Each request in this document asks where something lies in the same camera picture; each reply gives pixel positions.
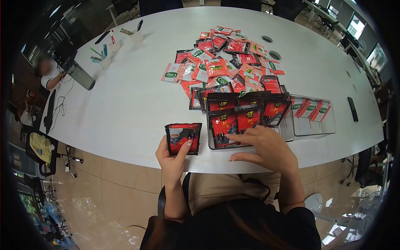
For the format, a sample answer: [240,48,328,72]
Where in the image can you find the black keyboard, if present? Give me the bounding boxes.
[43,89,57,135]

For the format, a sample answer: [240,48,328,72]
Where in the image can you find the pile of mixed drink sachets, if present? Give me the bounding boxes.
[161,26,289,110]

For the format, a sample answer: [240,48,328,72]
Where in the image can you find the person's legs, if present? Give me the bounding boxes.
[187,171,282,216]

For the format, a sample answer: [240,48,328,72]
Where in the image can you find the person's left hand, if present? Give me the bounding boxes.
[155,135,193,185]

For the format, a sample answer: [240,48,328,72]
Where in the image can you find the person's left fingers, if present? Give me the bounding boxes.
[158,135,170,154]

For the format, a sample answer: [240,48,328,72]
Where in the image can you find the person's right hand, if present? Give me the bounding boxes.
[225,124,299,176]

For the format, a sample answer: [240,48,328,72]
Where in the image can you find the person's left thumb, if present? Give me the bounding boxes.
[175,140,193,160]

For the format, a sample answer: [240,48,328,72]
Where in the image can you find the yellow cloth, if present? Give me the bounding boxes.
[29,131,56,167]

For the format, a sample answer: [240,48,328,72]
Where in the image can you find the red black coffee packet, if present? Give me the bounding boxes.
[208,109,240,148]
[239,91,272,107]
[206,92,240,112]
[261,97,292,127]
[165,122,203,156]
[235,106,264,134]

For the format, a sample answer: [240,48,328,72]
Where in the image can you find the person's right thumb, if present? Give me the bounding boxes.
[228,152,260,163]

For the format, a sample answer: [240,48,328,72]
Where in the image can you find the clear plastic box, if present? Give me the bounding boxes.
[205,92,295,151]
[289,94,337,142]

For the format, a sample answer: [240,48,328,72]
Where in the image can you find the person's right index finger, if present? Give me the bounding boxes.
[225,134,255,145]

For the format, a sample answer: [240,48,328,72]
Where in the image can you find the black phone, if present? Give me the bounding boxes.
[347,96,359,123]

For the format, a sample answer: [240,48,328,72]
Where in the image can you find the person's body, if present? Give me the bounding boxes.
[140,175,322,250]

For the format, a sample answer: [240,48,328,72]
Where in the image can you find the black flat device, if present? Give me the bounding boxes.
[94,30,111,45]

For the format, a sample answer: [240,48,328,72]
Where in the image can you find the pink tea packet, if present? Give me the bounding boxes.
[297,100,322,119]
[290,97,308,117]
[311,101,332,123]

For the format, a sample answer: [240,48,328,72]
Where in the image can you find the grey metal flask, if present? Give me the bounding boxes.
[66,61,96,91]

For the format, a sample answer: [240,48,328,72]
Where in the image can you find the black laptop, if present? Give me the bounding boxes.
[51,38,79,71]

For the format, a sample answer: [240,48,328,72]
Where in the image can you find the desk row with monitors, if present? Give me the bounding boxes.
[301,0,393,86]

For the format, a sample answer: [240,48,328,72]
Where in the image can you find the person's right fingers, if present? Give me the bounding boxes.
[242,124,277,139]

